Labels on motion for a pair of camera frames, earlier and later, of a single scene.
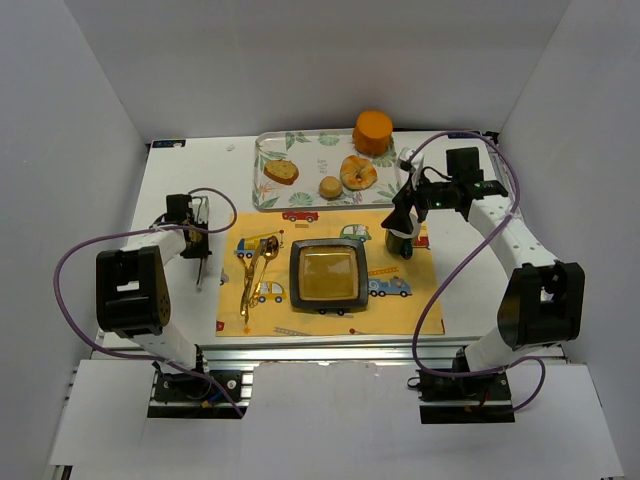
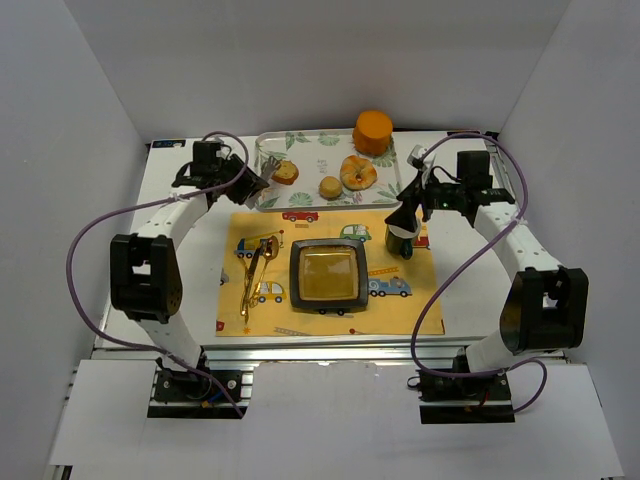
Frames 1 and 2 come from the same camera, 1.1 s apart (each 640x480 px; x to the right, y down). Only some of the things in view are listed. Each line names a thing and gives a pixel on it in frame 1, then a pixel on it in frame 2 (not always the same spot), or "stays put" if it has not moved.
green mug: (399, 246) stays put
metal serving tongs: (200, 212) to (270, 165)
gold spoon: (270, 249) stays put
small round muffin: (330, 187) stays put
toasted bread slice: (281, 171) stays put
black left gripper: (198, 248) to (251, 185)
